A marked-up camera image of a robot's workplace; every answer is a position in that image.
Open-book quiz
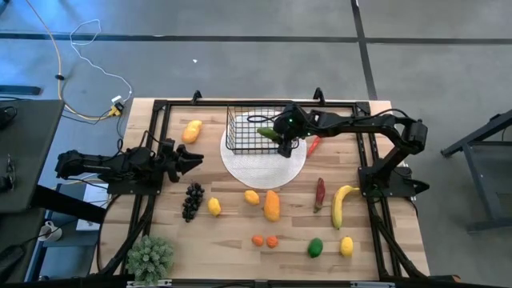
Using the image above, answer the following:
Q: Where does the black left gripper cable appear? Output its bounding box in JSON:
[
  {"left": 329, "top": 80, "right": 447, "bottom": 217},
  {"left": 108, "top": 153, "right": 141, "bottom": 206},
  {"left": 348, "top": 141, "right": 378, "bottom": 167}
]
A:
[{"left": 138, "top": 130, "right": 166, "bottom": 150}]

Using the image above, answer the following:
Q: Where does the green lime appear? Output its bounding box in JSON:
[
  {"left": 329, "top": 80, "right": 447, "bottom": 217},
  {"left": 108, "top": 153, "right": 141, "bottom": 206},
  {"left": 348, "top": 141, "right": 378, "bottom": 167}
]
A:
[{"left": 307, "top": 237, "right": 324, "bottom": 259}]

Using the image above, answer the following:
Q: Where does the yellow lemon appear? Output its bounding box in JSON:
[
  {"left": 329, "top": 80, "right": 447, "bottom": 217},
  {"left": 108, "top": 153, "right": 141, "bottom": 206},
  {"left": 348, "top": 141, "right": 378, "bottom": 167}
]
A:
[
  {"left": 339, "top": 235, "right": 354, "bottom": 258},
  {"left": 207, "top": 197, "right": 222, "bottom": 218}
]

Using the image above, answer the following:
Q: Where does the orange floor cable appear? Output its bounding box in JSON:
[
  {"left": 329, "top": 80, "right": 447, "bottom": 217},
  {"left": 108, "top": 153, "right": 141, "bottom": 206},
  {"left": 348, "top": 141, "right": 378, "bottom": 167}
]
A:
[{"left": 24, "top": 0, "right": 117, "bottom": 122}]

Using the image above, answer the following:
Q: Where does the black aluminium table frame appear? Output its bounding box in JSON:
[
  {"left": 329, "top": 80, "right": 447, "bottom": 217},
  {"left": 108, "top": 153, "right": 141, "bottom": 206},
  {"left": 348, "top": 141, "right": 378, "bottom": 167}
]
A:
[{"left": 90, "top": 98, "right": 461, "bottom": 287}]

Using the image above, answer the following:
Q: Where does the yellow banana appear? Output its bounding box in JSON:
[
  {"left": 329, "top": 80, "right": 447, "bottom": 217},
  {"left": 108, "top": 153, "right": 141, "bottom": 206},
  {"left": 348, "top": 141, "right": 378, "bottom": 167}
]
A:
[{"left": 330, "top": 184, "right": 361, "bottom": 230}]

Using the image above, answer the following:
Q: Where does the bright red chili pepper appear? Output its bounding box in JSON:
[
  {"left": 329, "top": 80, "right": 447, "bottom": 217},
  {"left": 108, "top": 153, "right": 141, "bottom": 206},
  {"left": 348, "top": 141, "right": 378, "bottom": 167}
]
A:
[{"left": 306, "top": 136, "right": 322, "bottom": 159}]

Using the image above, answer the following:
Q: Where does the white paper sheet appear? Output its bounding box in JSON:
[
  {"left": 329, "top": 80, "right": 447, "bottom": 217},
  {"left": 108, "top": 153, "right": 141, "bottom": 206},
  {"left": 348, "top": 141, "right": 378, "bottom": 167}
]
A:
[{"left": 75, "top": 182, "right": 110, "bottom": 232}]

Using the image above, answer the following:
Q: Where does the yellow cable connector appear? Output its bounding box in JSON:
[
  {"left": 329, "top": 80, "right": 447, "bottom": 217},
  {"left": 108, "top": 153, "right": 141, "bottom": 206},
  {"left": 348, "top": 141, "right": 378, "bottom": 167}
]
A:
[{"left": 106, "top": 102, "right": 126, "bottom": 118}]

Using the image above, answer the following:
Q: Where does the dark red chili pepper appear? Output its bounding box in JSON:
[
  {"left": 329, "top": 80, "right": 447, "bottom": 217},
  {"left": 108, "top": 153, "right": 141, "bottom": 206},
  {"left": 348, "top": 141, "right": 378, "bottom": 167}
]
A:
[{"left": 313, "top": 177, "right": 326, "bottom": 214}]

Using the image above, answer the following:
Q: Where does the white round plate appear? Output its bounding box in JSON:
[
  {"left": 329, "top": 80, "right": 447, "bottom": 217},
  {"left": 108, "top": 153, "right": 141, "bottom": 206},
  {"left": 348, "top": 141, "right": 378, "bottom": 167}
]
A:
[{"left": 219, "top": 107, "right": 308, "bottom": 190}]

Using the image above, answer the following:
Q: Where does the white floor cable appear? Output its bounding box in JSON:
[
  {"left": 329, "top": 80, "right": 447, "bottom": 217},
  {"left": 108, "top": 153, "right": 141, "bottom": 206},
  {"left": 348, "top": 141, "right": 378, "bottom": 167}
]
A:
[{"left": 69, "top": 18, "right": 134, "bottom": 103}]

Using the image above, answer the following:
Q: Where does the green cucumber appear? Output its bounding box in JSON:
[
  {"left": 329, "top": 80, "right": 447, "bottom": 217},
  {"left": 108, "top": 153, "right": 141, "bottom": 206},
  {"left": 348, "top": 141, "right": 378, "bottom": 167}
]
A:
[{"left": 256, "top": 126, "right": 283, "bottom": 143}]

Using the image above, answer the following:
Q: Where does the yellow-orange mango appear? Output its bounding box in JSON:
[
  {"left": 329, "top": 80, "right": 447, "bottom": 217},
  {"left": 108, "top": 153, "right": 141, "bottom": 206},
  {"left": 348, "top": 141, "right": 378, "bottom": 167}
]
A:
[{"left": 182, "top": 119, "right": 203, "bottom": 145}]

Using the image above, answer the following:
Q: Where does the dark metal bench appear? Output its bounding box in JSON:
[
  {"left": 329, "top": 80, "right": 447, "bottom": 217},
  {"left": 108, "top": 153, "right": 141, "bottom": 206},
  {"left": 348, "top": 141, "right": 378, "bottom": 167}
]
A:
[{"left": 440, "top": 108, "right": 512, "bottom": 234}]

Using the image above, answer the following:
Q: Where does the white mug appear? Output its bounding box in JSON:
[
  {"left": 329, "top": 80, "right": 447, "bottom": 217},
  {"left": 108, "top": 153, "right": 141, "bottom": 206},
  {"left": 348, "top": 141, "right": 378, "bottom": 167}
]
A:
[{"left": 38, "top": 220, "right": 64, "bottom": 242}]

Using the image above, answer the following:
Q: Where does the black wire basket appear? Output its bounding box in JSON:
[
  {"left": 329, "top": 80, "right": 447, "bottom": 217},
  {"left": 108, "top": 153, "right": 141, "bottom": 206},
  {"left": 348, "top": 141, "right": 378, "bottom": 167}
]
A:
[{"left": 225, "top": 104, "right": 295, "bottom": 156}]

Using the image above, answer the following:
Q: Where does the artificial green plant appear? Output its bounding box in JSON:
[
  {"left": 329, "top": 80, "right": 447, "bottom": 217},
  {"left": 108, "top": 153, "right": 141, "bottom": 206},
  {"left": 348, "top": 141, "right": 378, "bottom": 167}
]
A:
[{"left": 126, "top": 234, "right": 175, "bottom": 286}]

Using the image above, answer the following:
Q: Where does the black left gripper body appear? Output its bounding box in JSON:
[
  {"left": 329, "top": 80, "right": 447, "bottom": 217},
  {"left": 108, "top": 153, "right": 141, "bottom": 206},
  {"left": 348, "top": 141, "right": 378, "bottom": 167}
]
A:
[{"left": 158, "top": 138, "right": 190, "bottom": 184}]

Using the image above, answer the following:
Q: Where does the dark side table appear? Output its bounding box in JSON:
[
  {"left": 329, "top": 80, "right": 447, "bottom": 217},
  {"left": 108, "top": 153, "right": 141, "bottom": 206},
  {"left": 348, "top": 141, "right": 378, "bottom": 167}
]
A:
[{"left": 0, "top": 98, "right": 66, "bottom": 214}]

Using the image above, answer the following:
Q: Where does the black flat bar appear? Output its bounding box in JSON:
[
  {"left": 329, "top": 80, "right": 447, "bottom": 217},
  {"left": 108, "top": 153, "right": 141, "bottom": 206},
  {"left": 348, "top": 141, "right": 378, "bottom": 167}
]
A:
[{"left": 0, "top": 84, "right": 42, "bottom": 97}]

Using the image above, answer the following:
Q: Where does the black grape bunch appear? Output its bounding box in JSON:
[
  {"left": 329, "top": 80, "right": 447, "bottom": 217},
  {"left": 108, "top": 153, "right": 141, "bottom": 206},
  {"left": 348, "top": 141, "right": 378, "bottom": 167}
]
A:
[{"left": 182, "top": 182, "right": 206, "bottom": 224}]

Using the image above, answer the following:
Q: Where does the black diagonal beam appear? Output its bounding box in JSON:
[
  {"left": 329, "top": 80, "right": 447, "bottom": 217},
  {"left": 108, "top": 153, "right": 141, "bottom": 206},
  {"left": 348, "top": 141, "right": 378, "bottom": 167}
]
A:
[{"left": 30, "top": 184, "right": 107, "bottom": 226}]

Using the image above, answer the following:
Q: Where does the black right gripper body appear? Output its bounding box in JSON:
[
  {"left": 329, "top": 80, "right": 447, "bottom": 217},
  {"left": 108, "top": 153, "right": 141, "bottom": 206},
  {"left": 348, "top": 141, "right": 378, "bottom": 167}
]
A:
[{"left": 273, "top": 102, "right": 310, "bottom": 142}]

